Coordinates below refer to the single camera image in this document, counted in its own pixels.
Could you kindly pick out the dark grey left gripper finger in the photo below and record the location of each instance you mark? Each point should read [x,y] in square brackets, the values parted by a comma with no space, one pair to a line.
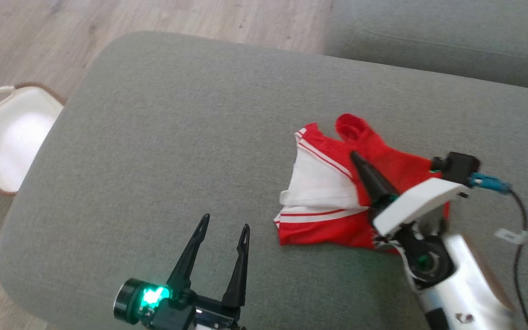
[188,261]
[239,275]

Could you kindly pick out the grey fabric ottoman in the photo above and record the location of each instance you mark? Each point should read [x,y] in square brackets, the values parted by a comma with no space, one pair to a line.
[177,151]

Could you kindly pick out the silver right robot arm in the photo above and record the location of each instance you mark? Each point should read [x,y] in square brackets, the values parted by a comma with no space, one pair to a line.
[470,293]

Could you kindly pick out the black white-banded left gripper body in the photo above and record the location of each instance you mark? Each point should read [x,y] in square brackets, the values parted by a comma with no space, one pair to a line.
[186,316]

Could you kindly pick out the red and white striped jersey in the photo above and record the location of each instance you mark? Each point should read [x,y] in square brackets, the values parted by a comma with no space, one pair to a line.
[319,178]

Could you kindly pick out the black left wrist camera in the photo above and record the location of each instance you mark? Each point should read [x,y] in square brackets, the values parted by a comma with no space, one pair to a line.
[129,300]

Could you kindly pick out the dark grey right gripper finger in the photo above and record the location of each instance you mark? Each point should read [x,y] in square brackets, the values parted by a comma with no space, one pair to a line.
[374,183]

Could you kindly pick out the black white-banded right gripper body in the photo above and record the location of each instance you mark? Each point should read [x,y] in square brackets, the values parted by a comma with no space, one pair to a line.
[420,201]

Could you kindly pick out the white laundry basket brown rim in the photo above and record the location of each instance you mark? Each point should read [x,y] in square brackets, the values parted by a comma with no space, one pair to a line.
[12,137]

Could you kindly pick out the yellow and grey sofa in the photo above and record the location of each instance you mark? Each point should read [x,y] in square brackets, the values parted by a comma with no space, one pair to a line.
[429,41]

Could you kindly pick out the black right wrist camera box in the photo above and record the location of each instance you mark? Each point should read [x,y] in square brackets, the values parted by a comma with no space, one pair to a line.
[461,166]

